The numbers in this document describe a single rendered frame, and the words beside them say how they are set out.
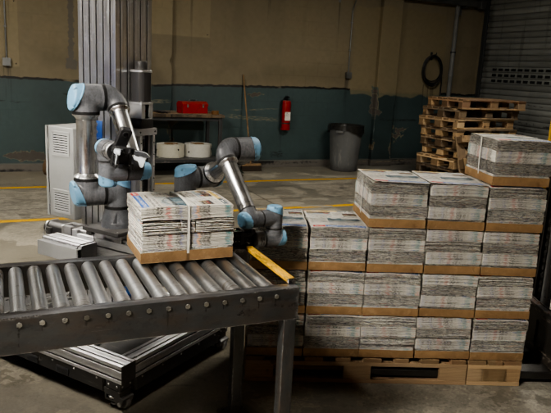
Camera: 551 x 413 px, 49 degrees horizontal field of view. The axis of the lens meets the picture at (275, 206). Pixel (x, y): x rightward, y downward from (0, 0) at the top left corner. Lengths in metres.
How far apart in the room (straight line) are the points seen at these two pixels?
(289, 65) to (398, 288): 7.36
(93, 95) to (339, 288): 1.47
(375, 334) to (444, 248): 0.56
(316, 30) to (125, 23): 7.50
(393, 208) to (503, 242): 0.59
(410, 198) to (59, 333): 1.77
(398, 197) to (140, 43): 1.47
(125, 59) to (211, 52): 6.64
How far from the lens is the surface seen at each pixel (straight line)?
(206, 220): 2.43
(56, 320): 2.02
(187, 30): 9.58
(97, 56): 3.12
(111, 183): 2.57
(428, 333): 3.29
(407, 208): 3.05
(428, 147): 9.74
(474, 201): 3.15
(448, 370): 3.42
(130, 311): 2.05
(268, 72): 10.02
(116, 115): 2.76
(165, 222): 2.39
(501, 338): 3.44
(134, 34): 3.13
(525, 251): 3.32
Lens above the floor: 1.56
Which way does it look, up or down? 12 degrees down
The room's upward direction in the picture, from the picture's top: 3 degrees clockwise
